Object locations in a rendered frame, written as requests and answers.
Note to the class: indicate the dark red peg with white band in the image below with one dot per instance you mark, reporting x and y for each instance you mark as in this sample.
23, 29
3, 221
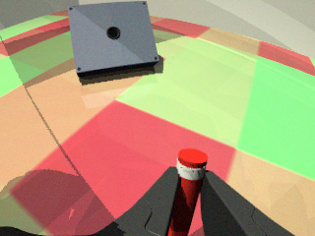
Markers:
191, 166

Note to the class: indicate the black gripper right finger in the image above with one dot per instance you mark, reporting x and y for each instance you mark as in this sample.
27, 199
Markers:
225, 213

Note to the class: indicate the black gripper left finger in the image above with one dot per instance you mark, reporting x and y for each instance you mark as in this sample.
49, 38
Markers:
150, 216

